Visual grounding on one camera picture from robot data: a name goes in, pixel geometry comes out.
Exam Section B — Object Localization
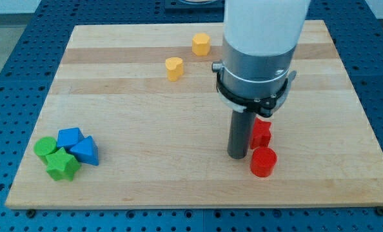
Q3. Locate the yellow heart block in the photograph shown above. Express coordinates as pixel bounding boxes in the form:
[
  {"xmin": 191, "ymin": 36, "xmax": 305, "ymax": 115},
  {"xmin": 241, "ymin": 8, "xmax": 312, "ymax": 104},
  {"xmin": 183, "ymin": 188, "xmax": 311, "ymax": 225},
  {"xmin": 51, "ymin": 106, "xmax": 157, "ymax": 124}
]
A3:
[{"xmin": 165, "ymin": 57, "xmax": 184, "ymax": 82}]

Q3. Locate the blue triangle block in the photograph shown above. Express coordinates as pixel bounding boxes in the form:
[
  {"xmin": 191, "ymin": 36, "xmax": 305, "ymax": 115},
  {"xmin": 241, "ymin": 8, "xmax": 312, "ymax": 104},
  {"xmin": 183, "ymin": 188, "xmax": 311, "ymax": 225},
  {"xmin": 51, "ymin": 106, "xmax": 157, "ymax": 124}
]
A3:
[{"xmin": 70, "ymin": 135, "xmax": 99, "ymax": 166}]

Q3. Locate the red cylinder block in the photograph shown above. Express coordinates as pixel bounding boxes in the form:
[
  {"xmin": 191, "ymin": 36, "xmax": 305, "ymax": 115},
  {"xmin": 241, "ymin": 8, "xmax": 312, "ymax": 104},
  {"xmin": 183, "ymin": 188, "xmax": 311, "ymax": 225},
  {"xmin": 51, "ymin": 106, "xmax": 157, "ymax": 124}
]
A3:
[{"xmin": 250, "ymin": 147, "xmax": 277, "ymax": 177}]

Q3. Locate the red star block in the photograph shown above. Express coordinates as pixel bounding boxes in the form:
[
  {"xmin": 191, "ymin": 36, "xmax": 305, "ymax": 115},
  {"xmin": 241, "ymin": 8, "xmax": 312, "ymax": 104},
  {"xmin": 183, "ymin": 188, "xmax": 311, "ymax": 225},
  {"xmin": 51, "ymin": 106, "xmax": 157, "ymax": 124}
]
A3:
[{"xmin": 250, "ymin": 118, "xmax": 271, "ymax": 150}]

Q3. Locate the yellow hexagon block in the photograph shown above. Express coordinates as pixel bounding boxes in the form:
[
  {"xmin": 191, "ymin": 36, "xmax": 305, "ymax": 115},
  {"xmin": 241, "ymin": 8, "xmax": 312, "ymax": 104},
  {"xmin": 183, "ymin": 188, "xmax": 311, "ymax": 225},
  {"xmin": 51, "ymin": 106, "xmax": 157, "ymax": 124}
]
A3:
[{"xmin": 192, "ymin": 33, "xmax": 211, "ymax": 56}]

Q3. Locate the blue cube block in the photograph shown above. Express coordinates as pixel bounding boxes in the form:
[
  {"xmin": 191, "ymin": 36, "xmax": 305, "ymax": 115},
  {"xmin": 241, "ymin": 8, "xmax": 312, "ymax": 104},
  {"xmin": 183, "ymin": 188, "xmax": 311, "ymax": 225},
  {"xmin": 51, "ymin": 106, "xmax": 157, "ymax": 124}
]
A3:
[{"xmin": 57, "ymin": 128, "xmax": 84, "ymax": 150}]

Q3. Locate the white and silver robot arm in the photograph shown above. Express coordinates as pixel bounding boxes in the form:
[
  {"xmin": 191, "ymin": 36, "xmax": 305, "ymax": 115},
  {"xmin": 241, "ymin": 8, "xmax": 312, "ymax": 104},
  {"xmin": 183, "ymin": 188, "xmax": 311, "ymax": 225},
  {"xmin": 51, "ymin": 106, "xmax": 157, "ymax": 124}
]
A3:
[{"xmin": 211, "ymin": 0, "xmax": 311, "ymax": 159}]

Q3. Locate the wooden board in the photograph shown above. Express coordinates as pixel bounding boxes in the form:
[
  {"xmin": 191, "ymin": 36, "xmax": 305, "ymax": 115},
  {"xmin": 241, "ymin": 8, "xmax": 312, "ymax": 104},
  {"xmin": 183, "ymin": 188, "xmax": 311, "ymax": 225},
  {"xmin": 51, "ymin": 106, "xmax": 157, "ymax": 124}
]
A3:
[{"xmin": 5, "ymin": 20, "xmax": 383, "ymax": 209}]

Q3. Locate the black clamp ring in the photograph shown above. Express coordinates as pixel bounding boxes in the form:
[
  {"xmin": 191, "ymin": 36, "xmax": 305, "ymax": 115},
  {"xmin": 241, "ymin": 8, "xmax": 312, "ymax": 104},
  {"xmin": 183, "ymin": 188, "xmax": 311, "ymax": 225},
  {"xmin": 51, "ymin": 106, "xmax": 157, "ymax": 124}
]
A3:
[{"xmin": 215, "ymin": 70, "xmax": 297, "ymax": 119}]

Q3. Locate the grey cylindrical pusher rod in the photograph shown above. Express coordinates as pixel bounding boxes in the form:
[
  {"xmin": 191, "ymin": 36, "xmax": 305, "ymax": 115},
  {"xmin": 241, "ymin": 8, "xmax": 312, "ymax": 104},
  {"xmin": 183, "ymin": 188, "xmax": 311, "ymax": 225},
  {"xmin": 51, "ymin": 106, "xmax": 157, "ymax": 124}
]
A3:
[{"xmin": 228, "ymin": 111, "xmax": 256, "ymax": 159}]

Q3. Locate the green star block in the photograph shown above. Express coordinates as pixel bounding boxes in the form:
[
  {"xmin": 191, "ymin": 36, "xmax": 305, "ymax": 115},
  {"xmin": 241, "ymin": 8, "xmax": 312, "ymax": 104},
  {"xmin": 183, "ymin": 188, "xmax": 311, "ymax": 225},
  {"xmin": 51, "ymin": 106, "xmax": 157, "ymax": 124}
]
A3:
[{"xmin": 46, "ymin": 148, "xmax": 81, "ymax": 181}]

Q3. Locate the green cylinder block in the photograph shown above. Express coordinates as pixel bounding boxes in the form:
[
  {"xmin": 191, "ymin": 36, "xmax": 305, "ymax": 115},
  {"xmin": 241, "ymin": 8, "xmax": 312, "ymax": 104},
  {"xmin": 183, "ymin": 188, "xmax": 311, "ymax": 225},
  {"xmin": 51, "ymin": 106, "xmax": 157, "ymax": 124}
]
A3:
[{"xmin": 34, "ymin": 137, "xmax": 57, "ymax": 164}]

